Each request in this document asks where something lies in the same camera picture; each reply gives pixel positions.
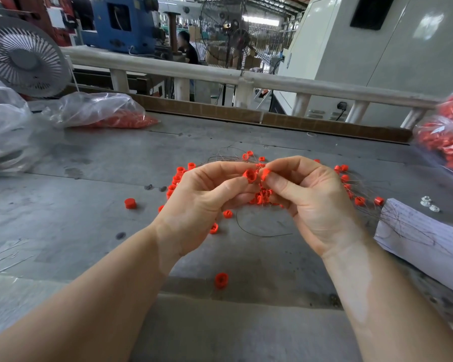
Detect person's right hand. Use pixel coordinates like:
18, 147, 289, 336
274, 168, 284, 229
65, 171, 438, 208
259, 155, 369, 259

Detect person's left hand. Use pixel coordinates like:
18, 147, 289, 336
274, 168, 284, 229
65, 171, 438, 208
153, 161, 259, 272

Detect bundle of thin metal wires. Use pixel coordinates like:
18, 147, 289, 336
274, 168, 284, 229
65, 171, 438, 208
207, 153, 318, 240

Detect pile of red plastic rings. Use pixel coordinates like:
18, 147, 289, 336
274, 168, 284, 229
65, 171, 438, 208
159, 150, 386, 235

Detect person's left forearm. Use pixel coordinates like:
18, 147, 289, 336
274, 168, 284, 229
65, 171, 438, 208
0, 226, 184, 362

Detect person's right forearm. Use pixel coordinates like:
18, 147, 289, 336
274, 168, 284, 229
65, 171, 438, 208
325, 236, 453, 362

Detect brown wooden board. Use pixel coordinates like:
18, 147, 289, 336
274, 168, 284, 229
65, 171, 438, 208
64, 85, 412, 144

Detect white paper sheet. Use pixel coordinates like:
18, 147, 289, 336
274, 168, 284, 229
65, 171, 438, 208
374, 198, 453, 299

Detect clear bag with red pieces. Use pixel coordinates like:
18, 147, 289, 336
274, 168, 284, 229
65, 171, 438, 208
44, 91, 160, 130

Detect white metal railing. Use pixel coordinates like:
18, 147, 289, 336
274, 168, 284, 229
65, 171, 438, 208
62, 46, 442, 130

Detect large clear bag red pieces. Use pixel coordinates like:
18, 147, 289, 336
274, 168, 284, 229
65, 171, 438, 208
413, 79, 453, 182

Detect large grey machine cabinet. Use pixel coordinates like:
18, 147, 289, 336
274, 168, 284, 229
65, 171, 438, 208
275, 0, 453, 128

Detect blue industrial machine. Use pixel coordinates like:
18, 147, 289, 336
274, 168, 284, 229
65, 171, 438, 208
83, 0, 165, 56

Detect crumpled clear plastic bag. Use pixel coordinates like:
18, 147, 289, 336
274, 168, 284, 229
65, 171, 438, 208
0, 73, 48, 175

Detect white desk fan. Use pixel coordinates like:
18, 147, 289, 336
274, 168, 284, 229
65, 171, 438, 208
0, 16, 72, 99

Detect red industrial machine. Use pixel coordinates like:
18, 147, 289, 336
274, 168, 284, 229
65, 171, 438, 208
0, 0, 72, 47

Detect black pedestal fan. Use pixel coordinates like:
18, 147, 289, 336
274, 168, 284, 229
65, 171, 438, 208
227, 25, 254, 107

